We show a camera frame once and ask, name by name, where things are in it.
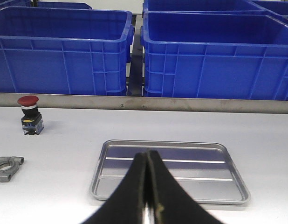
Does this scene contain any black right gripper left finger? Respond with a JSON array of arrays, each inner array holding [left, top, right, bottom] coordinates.
[[84, 153, 147, 224]]

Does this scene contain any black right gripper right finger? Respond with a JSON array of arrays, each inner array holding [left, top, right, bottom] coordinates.
[[147, 150, 221, 224]]

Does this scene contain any silver metal tray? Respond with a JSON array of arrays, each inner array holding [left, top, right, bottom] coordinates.
[[90, 140, 251, 205]]

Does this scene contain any red emergency stop button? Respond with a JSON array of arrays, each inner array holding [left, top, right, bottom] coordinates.
[[17, 95, 44, 135]]

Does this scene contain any grey metal clamp block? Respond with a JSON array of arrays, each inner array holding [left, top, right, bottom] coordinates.
[[0, 156, 24, 182]]

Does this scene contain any right blue plastic bin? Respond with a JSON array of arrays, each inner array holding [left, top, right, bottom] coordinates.
[[141, 12, 288, 100]]

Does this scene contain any blue plastic bin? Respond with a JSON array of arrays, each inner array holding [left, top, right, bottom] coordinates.
[[0, 7, 134, 96], [141, 12, 288, 100]]

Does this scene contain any centre blue plastic bin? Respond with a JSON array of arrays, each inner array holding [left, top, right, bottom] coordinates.
[[0, 7, 134, 96]]

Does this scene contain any far right blue bin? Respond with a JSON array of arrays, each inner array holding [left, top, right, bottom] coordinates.
[[142, 0, 288, 18]]

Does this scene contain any far left blue bin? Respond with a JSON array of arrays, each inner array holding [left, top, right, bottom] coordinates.
[[0, 0, 92, 9]]

